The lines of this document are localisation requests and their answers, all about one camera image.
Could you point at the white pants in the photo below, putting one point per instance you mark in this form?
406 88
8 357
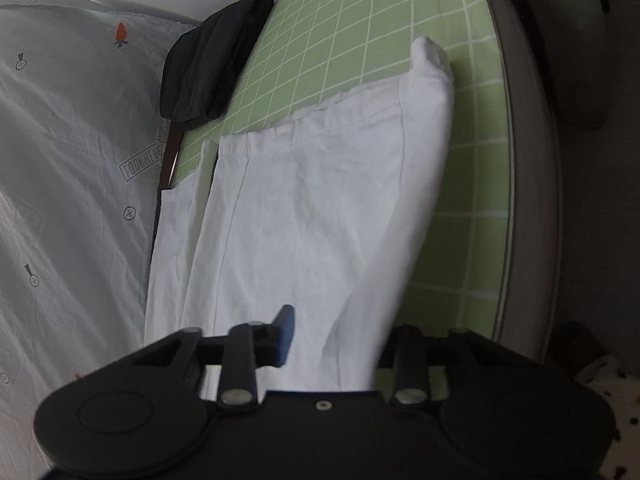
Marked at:
310 210

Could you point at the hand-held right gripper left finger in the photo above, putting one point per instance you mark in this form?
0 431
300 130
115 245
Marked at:
286 329

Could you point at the black spotted white cloth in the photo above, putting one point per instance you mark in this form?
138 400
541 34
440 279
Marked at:
620 410

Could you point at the carrot printed grey sheet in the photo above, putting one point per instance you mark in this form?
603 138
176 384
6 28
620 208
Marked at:
65 185

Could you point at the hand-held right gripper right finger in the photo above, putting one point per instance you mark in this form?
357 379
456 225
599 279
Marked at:
407 345

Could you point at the folded black cloth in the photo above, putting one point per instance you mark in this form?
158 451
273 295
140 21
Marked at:
210 60

